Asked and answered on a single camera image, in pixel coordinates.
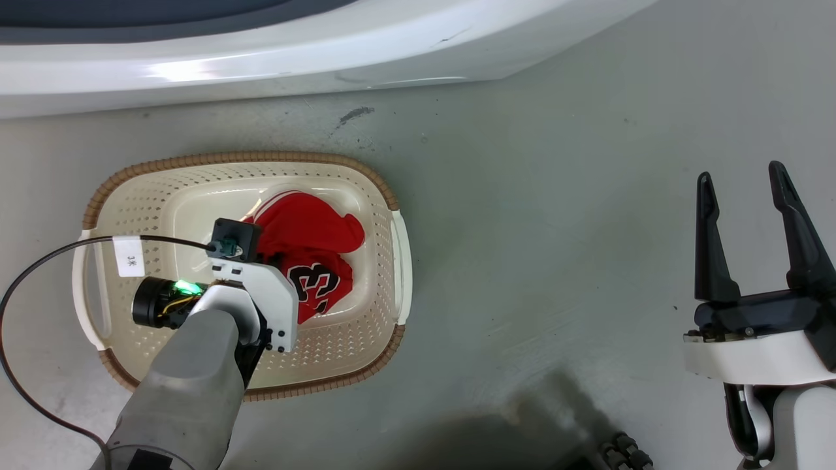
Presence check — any red basketball jersey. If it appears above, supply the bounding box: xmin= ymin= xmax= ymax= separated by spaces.
xmin=242 ymin=191 xmax=366 ymax=325

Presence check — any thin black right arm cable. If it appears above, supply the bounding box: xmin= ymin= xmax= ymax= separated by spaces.
xmin=723 ymin=383 xmax=762 ymax=463

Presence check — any white washing machine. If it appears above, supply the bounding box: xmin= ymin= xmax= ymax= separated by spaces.
xmin=0 ymin=0 xmax=657 ymax=119

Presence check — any black ribbed conduit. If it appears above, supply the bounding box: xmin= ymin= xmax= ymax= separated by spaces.
xmin=598 ymin=431 xmax=655 ymax=470

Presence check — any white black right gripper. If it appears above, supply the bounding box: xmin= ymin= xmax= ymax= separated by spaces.
xmin=683 ymin=160 xmax=836 ymax=387

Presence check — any dark washing machine door window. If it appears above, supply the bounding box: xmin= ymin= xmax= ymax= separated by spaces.
xmin=0 ymin=0 xmax=359 ymax=46

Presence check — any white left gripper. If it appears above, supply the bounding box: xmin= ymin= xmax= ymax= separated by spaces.
xmin=208 ymin=258 xmax=300 ymax=354

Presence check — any beige perforated laundry basket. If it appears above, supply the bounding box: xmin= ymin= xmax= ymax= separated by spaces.
xmin=72 ymin=151 xmax=413 ymax=401

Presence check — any white cable label tag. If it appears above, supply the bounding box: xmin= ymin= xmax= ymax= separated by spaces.
xmin=112 ymin=235 xmax=146 ymax=279

